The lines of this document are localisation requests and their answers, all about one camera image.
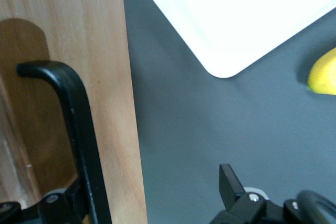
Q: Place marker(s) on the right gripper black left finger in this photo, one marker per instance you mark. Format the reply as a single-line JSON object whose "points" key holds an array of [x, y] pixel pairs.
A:
{"points": [[60, 208]]}

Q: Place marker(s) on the yellow lemon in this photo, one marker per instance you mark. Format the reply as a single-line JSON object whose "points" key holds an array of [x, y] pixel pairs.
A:
{"points": [[325, 77]]}

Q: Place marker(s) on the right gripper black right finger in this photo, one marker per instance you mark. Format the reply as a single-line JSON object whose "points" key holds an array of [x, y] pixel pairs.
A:
{"points": [[233, 195]]}

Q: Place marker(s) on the wooden board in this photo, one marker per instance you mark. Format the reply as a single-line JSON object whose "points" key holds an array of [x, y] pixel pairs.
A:
{"points": [[105, 51]]}

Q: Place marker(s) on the beige plastic tray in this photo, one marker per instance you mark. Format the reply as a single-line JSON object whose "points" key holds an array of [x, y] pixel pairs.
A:
{"points": [[236, 19]]}

